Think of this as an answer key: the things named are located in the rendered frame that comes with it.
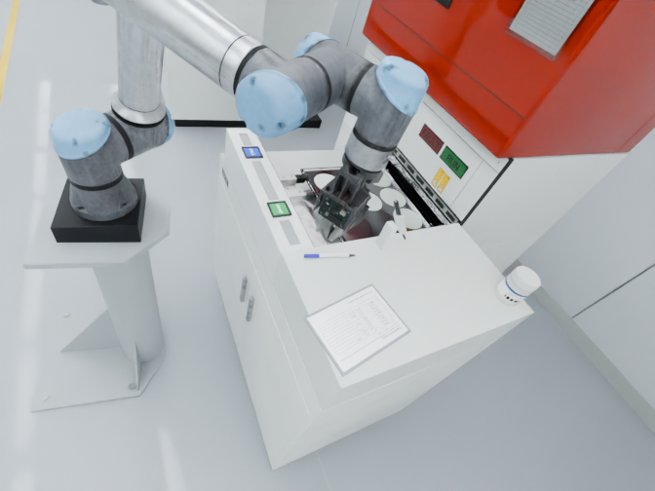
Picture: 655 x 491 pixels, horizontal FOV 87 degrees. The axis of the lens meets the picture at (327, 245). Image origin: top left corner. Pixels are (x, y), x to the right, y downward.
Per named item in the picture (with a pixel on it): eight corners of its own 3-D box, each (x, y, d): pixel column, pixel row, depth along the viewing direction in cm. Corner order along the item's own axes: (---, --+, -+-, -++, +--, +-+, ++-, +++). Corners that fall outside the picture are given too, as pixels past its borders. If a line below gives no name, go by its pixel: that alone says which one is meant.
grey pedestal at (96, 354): (30, 412, 129) (-111, 290, 70) (58, 309, 155) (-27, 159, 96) (179, 391, 147) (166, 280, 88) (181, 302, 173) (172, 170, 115)
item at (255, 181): (249, 161, 129) (253, 128, 119) (302, 279, 100) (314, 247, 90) (223, 162, 125) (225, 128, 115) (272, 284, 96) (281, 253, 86)
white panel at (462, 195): (345, 125, 168) (375, 36, 140) (443, 250, 125) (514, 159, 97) (340, 124, 167) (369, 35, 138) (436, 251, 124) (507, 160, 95)
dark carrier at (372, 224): (383, 168, 137) (383, 167, 137) (432, 230, 119) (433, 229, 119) (305, 171, 121) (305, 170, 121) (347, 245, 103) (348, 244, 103)
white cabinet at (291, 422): (316, 260, 215) (360, 149, 157) (394, 415, 164) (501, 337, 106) (211, 280, 186) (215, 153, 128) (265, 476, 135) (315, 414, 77)
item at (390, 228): (390, 238, 100) (410, 205, 90) (397, 248, 97) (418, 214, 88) (372, 241, 97) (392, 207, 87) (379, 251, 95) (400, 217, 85)
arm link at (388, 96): (390, 47, 50) (441, 76, 49) (361, 115, 58) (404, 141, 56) (368, 55, 44) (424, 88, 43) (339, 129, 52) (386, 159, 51)
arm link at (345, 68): (280, 36, 45) (349, 77, 44) (325, 22, 52) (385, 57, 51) (271, 92, 51) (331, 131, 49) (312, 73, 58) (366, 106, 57)
